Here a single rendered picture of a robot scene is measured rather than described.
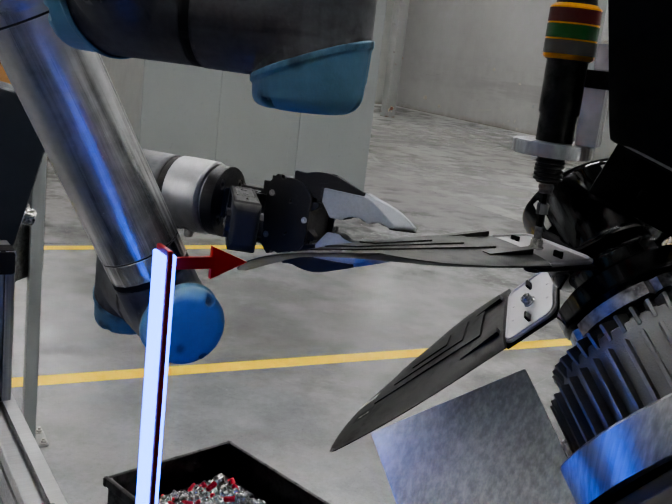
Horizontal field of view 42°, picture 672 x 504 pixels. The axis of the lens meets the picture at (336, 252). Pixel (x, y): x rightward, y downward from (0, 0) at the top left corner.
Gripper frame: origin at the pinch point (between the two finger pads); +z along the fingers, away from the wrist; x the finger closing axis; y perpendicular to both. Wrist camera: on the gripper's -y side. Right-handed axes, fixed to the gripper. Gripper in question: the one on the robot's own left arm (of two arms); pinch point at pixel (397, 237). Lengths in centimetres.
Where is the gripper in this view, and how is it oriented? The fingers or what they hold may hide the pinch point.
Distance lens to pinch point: 79.7
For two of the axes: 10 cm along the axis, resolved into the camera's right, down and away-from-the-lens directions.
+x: -1.6, 9.8, 1.3
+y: 3.7, -0.6, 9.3
